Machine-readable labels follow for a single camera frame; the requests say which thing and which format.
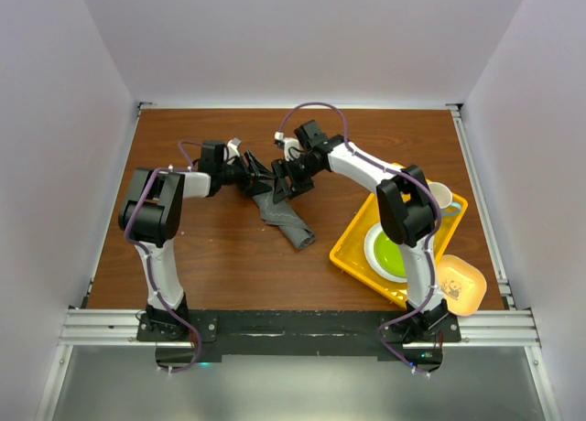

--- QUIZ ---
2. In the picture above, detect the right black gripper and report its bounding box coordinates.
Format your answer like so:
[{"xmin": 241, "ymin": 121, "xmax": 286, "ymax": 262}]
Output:
[{"xmin": 272, "ymin": 156, "xmax": 323, "ymax": 204}]

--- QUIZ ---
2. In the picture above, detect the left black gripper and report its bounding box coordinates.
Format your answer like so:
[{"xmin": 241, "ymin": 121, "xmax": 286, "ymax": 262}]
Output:
[{"xmin": 217, "ymin": 150, "xmax": 274, "ymax": 198}]

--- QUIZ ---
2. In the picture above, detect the grey cloth napkin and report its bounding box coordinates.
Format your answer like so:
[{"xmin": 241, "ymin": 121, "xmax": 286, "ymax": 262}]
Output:
[{"xmin": 253, "ymin": 192, "xmax": 316, "ymax": 250}]

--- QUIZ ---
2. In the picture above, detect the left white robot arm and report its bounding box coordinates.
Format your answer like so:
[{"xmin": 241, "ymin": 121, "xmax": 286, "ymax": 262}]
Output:
[{"xmin": 118, "ymin": 143, "xmax": 274, "ymax": 340}]

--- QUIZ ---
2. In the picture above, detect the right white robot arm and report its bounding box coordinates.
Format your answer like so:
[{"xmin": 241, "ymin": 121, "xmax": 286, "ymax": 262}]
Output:
[{"xmin": 272, "ymin": 131, "xmax": 449, "ymax": 343}]

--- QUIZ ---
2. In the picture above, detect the yellow plastic tray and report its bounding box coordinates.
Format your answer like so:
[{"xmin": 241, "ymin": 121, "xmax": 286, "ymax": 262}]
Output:
[{"xmin": 330, "ymin": 193, "xmax": 468, "ymax": 308}]

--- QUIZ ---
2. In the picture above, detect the white plate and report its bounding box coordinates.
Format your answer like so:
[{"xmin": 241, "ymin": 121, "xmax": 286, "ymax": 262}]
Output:
[{"xmin": 364, "ymin": 222, "xmax": 407, "ymax": 284}]

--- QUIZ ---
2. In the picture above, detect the green plate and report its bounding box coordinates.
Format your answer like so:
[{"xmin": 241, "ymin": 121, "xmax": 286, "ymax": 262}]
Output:
[{"xmin": 374, "ymin": 232, "xmax": 406, "ymax": 278}]

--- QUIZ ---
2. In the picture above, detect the white cup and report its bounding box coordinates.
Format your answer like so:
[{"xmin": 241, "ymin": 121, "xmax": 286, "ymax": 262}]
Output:
[{"xmin": 429, "ymin": 182, "xmax": 462, "ymax": 217}]

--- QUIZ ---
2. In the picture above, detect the orange square plate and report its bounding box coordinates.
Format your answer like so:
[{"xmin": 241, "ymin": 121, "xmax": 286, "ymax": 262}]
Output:
[{"xmin": 437, "ymin": 254, "xmax": 487, "ymax": 317}]

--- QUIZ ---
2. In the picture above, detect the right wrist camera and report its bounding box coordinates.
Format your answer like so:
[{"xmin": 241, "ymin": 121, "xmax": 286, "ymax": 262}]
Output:
[{"xmin": 274, "ymin": 120, "xmax": 329, "ymax": 161}]

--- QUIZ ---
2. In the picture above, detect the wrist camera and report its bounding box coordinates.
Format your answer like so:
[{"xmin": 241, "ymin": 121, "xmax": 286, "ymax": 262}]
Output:
[
  {"xmin": 274, "ymin": 120, "xmax": 329, "ymax": 161},
  {"xmin": 197, "ymin": 137, "xmax": 242, "ymax": 175}
]

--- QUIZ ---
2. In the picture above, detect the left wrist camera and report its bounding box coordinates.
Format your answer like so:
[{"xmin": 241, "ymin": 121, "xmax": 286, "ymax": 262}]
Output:
[{"xmin": 197, "ymin": 137, "xmax": 242, "ymax": 175}]

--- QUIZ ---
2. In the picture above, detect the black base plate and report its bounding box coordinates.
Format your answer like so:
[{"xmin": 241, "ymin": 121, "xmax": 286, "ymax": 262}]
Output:
[{"xmin": 136, "ymin": 309, "xmax": 461, "ymax": 372}]

